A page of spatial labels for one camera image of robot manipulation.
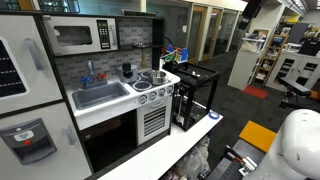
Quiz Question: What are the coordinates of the steel pot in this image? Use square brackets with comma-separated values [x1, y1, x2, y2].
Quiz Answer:
[148, 70, 166, 85]

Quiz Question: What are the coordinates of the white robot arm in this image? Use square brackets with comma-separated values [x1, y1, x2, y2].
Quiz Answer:
[243, 109, 320, 180]

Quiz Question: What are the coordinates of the wooden spatula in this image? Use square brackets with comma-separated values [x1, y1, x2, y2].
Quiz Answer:
[141, 49, 147, 68]

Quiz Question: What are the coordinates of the grey toy coffee maker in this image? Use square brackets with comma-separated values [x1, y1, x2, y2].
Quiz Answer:
[116, 62, 138, 83]

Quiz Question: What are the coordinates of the toy faucet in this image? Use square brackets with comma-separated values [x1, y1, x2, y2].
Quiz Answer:
[80, 58, 107, 89]

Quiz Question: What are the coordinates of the grey toy sink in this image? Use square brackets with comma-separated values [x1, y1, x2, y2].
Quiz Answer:
[72, 82, 129, 110]

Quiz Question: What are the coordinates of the toy kitchen playset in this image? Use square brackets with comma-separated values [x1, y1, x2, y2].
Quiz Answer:
[0, 9, 182, 180]

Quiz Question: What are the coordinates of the red floor mat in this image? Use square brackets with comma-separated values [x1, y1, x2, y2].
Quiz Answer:
[243, 85, 268, 99]

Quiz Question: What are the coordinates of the yellow floor mat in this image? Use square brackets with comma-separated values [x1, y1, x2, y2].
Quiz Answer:
[239, 120, 276, 152]

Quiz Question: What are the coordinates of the toy microwave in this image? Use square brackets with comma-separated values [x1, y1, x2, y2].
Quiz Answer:
[43, 15, 118, 56]

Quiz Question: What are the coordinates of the white cabinet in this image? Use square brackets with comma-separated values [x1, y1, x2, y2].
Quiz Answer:
[266, 51, 320, 91]

